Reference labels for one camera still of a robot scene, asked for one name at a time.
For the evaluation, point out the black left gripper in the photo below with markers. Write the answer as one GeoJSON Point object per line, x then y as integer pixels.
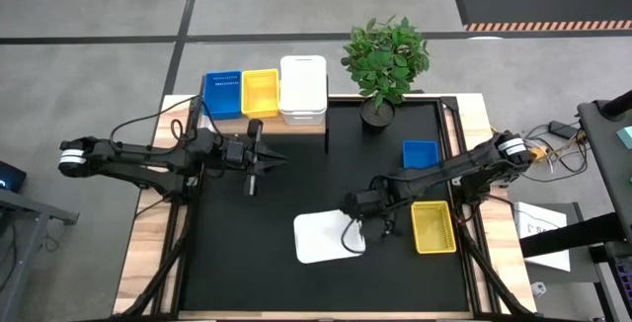
{"type": "Point", "coordinates": [236, 154]}

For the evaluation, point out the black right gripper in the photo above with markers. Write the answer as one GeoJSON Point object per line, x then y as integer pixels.
{"type": "Point", "coordinates": [368, 203]}

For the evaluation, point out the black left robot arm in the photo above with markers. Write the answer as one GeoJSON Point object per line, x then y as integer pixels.
{"type": "Point", "coordinates": [128, 156]}

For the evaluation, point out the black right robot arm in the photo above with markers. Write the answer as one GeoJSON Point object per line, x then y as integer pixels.
{"type": "Point", "coordinates": [444, 171]}

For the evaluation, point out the black table mat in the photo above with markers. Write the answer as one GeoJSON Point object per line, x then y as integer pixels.
{"type": "Point", "coordinates": [247, 272]}

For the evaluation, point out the green potted plant black pot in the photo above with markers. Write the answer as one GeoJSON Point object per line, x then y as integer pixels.
{"type": "Point", "coordinates": [385, 60]}

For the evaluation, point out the white cardboard box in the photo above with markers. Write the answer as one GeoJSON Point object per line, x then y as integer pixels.
{"type": "Point", "coordinates": [543, 253]}

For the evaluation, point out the small white floor object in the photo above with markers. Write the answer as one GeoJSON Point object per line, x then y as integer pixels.
{"type": "Point", "coordinates": [538, 289]}

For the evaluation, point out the black power adapter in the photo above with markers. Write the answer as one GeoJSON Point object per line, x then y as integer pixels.
{"type": "Point", "coordinates": [563, 129]}

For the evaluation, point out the black side table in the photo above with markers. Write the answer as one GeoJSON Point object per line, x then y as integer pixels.
{"type": "Point", "coordinates": [607, 164]}

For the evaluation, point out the grey metal desk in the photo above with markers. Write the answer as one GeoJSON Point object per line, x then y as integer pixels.
{"type": "Point", "coordinates": [34, 206]}

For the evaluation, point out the black device with blue light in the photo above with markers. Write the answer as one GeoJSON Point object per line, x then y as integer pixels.
{"type": "Point", "coordinates": [11, 178]}

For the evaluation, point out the teal object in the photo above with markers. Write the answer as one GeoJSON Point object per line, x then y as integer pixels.
{"type": "Point", "coordinates": [626, 136]}

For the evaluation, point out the black hazard striped floor mat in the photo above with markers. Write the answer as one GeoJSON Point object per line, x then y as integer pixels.
{"type": "Point", "coordinates": [543, 3]}

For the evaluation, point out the wooden shelf with black frame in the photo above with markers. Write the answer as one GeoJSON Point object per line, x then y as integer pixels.
{"type": "Point", "coordinates": [276, 128]}

